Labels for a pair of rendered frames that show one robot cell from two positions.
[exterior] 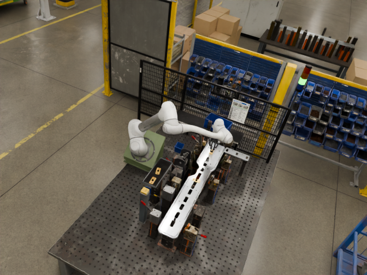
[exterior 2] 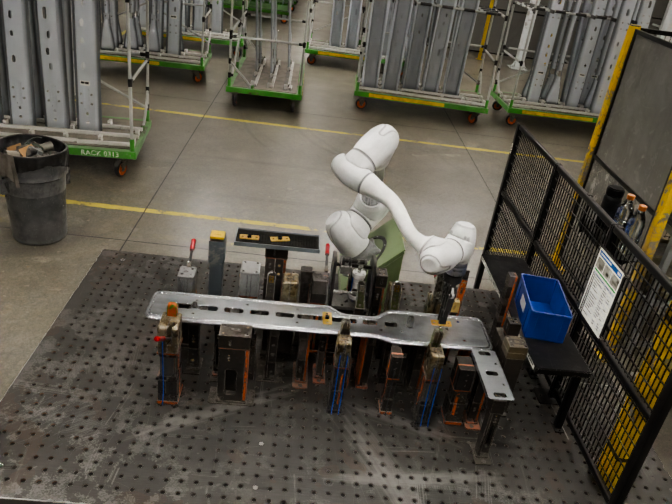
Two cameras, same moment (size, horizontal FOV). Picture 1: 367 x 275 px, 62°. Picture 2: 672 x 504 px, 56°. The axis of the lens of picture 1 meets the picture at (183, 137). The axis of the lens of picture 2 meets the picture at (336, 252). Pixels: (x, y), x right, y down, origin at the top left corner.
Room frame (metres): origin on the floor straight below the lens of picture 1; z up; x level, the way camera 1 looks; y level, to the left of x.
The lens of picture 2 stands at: (1.35, -2.15, 2.44)
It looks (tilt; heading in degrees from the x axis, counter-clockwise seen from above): 28 degrees down; 68
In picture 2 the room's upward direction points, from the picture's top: 8 degrees clockwise
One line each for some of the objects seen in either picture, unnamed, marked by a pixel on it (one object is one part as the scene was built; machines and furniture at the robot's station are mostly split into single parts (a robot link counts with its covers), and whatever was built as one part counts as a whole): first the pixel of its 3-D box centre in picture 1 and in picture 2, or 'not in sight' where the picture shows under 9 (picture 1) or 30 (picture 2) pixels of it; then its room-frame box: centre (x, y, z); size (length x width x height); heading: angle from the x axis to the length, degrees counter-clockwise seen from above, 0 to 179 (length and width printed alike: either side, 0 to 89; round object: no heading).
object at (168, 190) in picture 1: (166, 202); (248, 307); (1.89, 0.05, 0.90); 0.13 x 0.10 x 0.41; 73
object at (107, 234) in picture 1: (189, 191); (340, 370); (2.27, -0.17, 0.68); 2.56 x 1.61 x 0.04; 162
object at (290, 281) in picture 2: (174, 192); (286, 315); (2.05, -0.01, 0.89); 0.13 x 0.11 x 0.38; 73
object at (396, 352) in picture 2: (217, 179); (391, 381); (2.37, -0.45, 0.84); 0.11 x 0.08 x 0.29; 73
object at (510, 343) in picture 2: (226, 151); (505, 377); (2.83, -0.55, 0.88); 0.08 x 0.08 x 0.36; 73
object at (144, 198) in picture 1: (143, 206); (216, 280); (1.78, 0.26, 0.92); 0.08 x 0.08 x 0.44; 73
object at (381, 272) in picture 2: not in sight; (374, 311); (2.43, -0.07, 0.91); 0.07 x 0.05 x 0.42; 73
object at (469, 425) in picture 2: not in sight; (478, 393); (2.69, -0.58, 0.84); 0.11 x 0.06 x 0.29; 73
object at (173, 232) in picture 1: (196, 182); (322, 319); (2.13, -0.21, 1.00); 1.38 x 0.22 x 0.02; 163
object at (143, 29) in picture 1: (137, 54); (620, 189); (4.71, 1.00, 1.00); 1.34 x 0.14 x 2.00; 72
